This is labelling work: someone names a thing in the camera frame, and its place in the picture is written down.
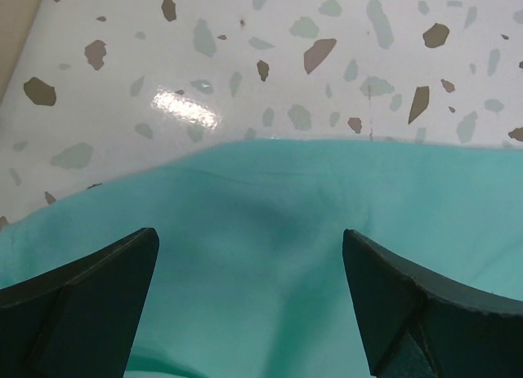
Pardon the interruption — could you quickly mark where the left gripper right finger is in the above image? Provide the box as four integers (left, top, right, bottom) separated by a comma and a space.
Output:
342, 229, 522, 377

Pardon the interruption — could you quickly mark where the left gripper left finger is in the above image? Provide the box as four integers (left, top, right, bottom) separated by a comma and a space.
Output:
1, 229, 159, 378

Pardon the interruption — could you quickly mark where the mint green t shirt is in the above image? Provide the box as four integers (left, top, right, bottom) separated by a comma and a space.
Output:
1, 140, 522, 377

